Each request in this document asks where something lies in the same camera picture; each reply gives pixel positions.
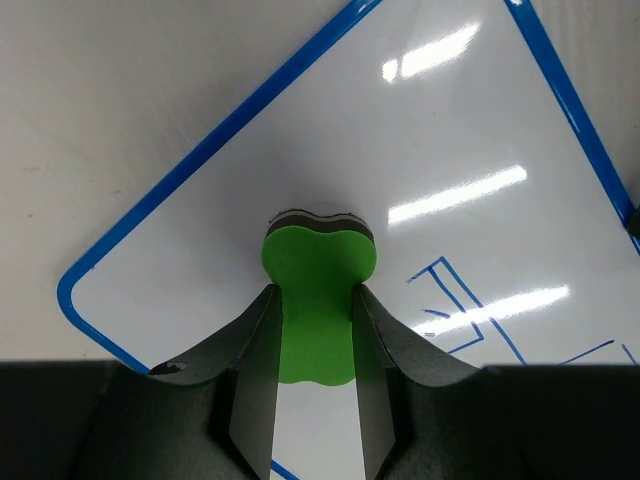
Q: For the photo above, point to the green bone-shaped eraser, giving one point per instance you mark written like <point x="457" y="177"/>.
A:
<point x="317" y="261"/>

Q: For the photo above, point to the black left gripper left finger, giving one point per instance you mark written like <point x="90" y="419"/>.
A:
<point x="242" y="361"/>

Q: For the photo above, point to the blue-framed small whiteboard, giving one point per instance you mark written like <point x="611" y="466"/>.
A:
<point x="453" y="130"/>

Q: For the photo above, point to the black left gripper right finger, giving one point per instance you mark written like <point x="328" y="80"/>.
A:
<point x="407" y="391"/>

